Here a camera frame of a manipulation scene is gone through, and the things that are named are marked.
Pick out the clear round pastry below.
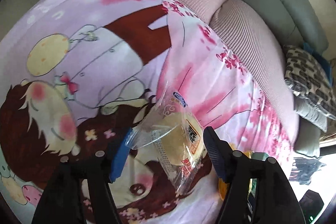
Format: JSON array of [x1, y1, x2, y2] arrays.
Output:
[[126, 85, 206, 196]]

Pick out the yellow orange candy wrapper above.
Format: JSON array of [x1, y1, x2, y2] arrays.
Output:
[[218, 151, 253, 201]]

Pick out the grey pillow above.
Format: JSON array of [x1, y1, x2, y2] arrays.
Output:
[[294, 97, 327, 132]]

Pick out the black patterned cream pillow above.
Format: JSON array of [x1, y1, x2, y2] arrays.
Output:
[[283, 45, 335, 120]]

